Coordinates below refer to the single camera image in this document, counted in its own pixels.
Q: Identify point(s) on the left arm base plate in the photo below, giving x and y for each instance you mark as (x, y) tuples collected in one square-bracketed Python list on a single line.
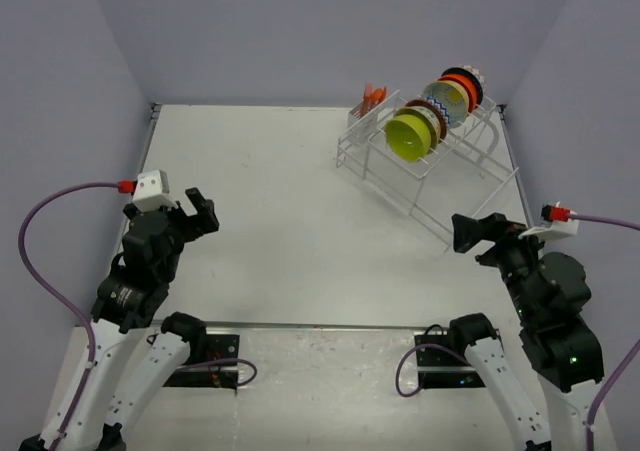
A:
[(218, 346)]

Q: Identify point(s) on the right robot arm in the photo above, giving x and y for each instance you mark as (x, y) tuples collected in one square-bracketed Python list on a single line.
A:
[(548, 292)]

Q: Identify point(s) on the black bowl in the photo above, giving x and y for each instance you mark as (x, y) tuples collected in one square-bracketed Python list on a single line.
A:
[(459, 70)]

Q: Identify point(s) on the white wire dish rack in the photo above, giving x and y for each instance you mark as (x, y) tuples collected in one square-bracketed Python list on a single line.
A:
[(470, 172)]

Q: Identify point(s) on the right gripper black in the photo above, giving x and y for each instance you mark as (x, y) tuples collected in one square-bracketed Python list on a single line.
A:
[(469, 229)]

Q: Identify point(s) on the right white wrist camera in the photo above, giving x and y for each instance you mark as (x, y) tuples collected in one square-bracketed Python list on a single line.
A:
[(558, 223)]

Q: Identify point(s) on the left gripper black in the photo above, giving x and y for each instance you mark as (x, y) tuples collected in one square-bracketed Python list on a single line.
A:
[(206, 222)]

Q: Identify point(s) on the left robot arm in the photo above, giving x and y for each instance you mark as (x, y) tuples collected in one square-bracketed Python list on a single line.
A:
[(127, 300)]

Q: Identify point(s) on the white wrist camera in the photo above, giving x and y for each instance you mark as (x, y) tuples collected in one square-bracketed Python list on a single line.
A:
[(152, 191), (558, 223)]

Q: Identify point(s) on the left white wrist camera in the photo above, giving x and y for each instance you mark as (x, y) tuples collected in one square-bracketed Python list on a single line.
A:
[(152, 191)]

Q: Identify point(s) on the orange plastic spoon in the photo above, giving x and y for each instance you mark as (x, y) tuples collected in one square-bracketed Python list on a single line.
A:
[(377, 97)]

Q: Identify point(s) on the orange plastic fork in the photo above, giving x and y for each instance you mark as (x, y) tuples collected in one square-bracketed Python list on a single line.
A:
[(367, 100)]

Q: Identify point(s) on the white cutlery holder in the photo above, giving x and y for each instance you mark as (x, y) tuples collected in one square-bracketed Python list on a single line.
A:
[(361, 125)]

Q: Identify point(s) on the lime green bowl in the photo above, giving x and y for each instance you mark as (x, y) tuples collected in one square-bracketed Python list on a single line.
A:
[(410, 136)]

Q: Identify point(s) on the blue yellow sun bowl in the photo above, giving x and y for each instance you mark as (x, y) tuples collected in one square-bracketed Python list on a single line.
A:
[(454, 99)]

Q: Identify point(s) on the white red lattice bowl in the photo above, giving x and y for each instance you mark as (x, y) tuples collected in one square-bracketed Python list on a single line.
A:
[(476, 73)]

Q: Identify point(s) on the white floral pattern bowl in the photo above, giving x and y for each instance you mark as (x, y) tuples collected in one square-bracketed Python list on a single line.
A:
[(428, 117)]

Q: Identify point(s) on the red patterned glass bowl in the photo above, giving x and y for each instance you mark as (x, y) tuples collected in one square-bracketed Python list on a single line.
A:
[(439, 111)]

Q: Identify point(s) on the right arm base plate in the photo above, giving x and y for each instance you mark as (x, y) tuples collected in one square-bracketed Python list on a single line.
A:
[(439, 370)]

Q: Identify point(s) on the orange bowl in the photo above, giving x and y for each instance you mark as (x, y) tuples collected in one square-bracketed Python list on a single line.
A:
[(466, 84)]

